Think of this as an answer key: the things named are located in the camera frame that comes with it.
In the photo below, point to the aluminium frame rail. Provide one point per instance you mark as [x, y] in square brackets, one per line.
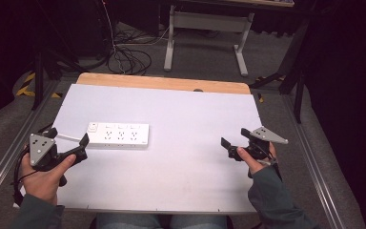
[12, 149]
[314, 165]

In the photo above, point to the white table cover sheet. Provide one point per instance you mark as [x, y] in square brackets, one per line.
[178, 133]

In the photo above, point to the black metal stand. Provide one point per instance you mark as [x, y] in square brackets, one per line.
[295, 73]
[38, 79]

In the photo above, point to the person's legs in jeans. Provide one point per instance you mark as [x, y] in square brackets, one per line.
[158, 222]

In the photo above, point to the wooden table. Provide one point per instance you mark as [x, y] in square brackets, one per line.
[158, 82]

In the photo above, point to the yellow black floor tape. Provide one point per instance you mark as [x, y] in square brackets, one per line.
[260, 97]
[28, 86]

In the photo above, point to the person's right hand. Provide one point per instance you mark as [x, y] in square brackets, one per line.
[262, 164]

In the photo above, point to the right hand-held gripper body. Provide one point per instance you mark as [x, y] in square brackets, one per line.
[260, 146]

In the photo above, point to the white power strip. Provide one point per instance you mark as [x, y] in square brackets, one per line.
[120, 136]

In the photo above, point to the person's left hand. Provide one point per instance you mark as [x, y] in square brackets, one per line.
[41, 184]

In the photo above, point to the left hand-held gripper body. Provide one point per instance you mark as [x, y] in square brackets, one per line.
[41, 149]

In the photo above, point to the white metal desk frame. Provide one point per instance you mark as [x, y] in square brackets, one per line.
[206, 20]

